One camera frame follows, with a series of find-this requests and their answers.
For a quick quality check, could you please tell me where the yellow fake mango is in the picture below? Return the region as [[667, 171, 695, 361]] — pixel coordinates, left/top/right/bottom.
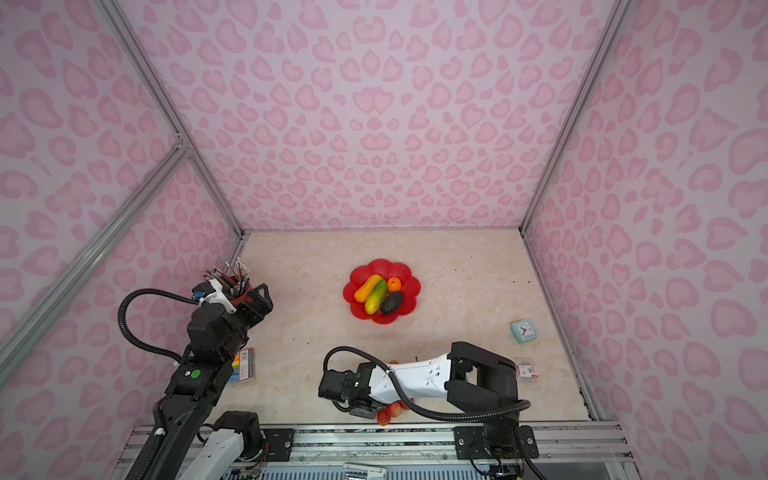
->
[[354, 274, 383, 303]]

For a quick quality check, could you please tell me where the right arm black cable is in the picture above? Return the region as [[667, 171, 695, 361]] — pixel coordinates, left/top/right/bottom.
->
[[322, 345, 533, 422]]

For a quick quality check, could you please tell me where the bundle of pencils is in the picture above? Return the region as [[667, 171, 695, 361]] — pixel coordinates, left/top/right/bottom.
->
[[203, 258, 250, 299]]

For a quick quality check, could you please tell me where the red flower-shaped fruit bowl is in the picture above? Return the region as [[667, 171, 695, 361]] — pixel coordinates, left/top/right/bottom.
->
[[342, 259, 422, 325]]

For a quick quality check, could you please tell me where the green fake cucumber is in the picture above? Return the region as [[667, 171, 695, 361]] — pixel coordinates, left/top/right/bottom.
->
[[364, 280, 389, 315]]

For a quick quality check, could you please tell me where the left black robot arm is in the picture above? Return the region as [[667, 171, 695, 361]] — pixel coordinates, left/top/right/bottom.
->
[[117, 280, 274, 479]]

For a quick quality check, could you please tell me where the colourful marker pack left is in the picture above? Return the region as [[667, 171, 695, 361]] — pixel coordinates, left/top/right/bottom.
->
[[230, 348, 255, 382]]

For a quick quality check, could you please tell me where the small fake orange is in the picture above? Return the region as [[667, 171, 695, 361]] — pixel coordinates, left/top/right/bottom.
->
[[387, 276, 402, 293]]

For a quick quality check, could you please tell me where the small card pack right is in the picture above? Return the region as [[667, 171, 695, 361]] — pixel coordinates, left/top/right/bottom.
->
[[515, 358, 539, 382]]

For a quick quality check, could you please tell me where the dark fake avocado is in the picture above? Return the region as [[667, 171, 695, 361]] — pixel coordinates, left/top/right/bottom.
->
[[379, 291, 404, 316]]

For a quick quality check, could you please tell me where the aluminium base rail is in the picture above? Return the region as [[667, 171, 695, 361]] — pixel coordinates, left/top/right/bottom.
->
[[147, 421, 639, 479]]

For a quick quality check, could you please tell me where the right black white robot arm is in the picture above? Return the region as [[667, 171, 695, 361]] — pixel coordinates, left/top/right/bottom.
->
[[318, 342, 539, 463]]

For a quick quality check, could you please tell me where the small teal alarm clock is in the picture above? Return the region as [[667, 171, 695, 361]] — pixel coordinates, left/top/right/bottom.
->
[[510, 318, 539, 344]]

